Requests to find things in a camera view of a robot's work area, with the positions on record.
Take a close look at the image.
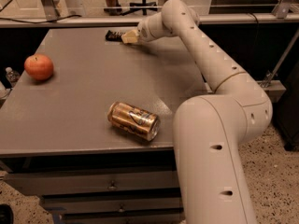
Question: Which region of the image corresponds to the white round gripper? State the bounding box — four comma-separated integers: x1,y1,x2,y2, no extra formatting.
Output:
121,13,167,44

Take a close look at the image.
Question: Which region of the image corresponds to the bottom grey drawer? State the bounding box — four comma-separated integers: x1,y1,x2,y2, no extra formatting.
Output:
63,208,185,224

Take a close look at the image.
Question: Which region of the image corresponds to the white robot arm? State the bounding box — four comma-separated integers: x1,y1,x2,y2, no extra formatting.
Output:
123,0,273,224

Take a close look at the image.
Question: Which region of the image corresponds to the black shoe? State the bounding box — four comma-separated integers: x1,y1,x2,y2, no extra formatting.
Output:
0,204,14,224

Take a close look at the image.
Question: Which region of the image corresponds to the clear plastic water bottle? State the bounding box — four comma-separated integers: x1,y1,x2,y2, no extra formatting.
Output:
6,67,21,87

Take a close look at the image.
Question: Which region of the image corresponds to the middle grey drawer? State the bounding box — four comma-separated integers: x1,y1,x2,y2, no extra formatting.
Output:
42,189,183,214

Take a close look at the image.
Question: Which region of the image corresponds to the black office chair base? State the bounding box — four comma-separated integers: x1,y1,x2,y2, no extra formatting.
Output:
122,0,158,16

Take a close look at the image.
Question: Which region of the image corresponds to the grey drawer cabinet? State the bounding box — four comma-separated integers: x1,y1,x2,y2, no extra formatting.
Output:
0,25,208,224

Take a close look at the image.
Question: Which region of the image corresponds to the grey wall power strip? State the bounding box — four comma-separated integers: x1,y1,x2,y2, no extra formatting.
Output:
261,80,286,103

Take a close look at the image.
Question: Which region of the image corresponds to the red apple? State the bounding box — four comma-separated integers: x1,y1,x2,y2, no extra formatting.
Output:
24,54,54,81

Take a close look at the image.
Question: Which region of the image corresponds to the orange soda can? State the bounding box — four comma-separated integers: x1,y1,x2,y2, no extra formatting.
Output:
107,102,161,141

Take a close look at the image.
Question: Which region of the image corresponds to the grey metal rail frame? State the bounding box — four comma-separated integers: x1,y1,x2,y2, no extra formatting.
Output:
0,12,299,28

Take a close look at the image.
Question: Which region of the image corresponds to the person leg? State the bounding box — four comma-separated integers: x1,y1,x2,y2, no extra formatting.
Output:
104,0,122,16

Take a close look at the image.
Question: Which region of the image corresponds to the grey drawer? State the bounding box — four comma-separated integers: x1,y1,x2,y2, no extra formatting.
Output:
4,169,178,196
42,189,183,214
63,208,185,224

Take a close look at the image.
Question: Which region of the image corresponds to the top grey drawer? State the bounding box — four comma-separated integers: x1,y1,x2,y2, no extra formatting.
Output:
4,169,178,196

